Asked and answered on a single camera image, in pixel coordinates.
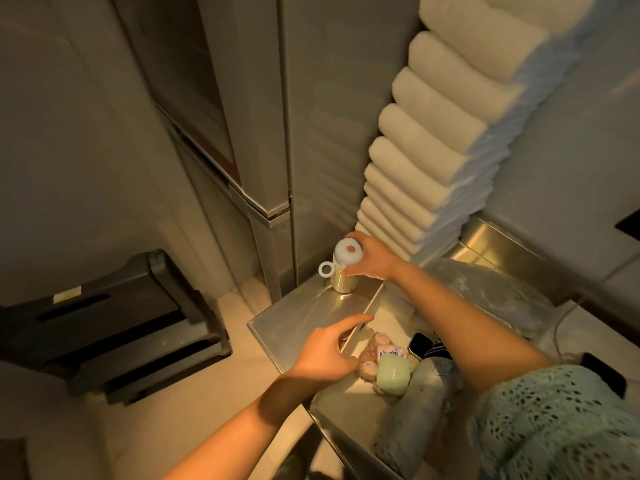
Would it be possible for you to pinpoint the person's right hand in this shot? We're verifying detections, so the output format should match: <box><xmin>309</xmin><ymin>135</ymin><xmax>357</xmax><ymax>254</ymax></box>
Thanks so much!
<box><xmin>342</xmin><ymin>230</ymin><xmax>406</xmax><ymax>283</ymax></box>

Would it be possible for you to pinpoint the person's left hand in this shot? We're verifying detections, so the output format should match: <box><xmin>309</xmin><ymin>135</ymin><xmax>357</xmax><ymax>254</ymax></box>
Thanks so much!
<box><xmin>292</xmin><ymin>314</ymin><xmax>375</xmax><ymax>391</ymax></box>

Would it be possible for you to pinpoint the white thermos bottle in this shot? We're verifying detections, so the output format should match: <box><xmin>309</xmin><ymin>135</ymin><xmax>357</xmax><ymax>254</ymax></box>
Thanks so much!
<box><xmin>319</xmin><ymin>238</ymin><xmax>365</xmax><ymax>295</ymax></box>

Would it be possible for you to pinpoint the white cardboard storage box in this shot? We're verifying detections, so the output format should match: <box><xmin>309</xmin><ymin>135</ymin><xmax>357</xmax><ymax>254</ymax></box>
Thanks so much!
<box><xmin>307</xmin><ymin>279</ymin><xmax>501</xmax><ymax>480</ymax></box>

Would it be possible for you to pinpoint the small green earbuds case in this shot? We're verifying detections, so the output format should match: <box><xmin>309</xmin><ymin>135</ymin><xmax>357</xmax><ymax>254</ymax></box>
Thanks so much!
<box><xmin>375</xmin><ymin>355</ymin><xmax>412</xmax><ymax>397</ymax></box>

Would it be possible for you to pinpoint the beige strap smartwatch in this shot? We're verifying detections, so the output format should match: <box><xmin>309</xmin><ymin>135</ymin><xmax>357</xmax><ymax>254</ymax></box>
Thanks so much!
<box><xmin>407</xmin><ymin>332</ymin><xmax>436</xmax><ymax>361</ymax></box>

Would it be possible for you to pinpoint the pale blue folding umbrella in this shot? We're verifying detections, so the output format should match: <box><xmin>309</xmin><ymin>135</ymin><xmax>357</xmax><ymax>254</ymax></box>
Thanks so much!
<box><xmin>372</xmin><ymin>339</ymin><xmax>463</xmax><ymax>478</ymax></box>

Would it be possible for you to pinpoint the person's left forearm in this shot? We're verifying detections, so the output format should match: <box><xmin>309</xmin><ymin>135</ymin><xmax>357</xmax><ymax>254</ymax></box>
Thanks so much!
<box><xmin>162</xmin><ymin>364</ymin><xmax>321</xmax><ymax>480</ymax></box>

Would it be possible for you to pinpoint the person's right forearm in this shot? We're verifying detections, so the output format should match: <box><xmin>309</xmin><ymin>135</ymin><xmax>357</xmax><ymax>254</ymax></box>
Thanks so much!
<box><xmin>389</xmin><ymin>264</ymin><xmax>556</xmax><ymax>395</ymax></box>

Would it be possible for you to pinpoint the clear plastic bag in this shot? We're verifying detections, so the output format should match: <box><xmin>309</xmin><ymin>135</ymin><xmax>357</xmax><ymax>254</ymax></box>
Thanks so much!
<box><xmin>425</xmin><ymin>258</ymin><xmax>559</xmax><ymax>338</ymax></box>

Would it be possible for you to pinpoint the tall steel refrigerator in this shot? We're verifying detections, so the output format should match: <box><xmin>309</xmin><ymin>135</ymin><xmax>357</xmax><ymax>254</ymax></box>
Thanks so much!
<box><xmin>107</xmin><ymin>0</ymin><xmax>296</xmax><ymax>305</ymax></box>

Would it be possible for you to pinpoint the grey folding step stool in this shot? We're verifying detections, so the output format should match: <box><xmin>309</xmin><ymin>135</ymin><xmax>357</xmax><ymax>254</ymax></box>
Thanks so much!
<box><xmin>0</xmin><ymin>249</ymin><xmax>233</xmax><ymax>405</ymax></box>

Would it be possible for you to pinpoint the black smartphone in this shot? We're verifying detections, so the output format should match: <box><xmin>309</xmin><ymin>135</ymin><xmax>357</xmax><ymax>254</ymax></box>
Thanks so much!
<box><xmin>579</xmin><ymin>352</ymin><xmax>629</xmax><ymax>399</ymax></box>

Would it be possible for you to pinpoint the black wall socket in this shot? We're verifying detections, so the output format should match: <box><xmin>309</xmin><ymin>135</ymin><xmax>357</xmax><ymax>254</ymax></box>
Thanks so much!
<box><xmin>615</xmin><ymin>207</ymin><xmax>640</xmax><ymax>243</ymax></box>

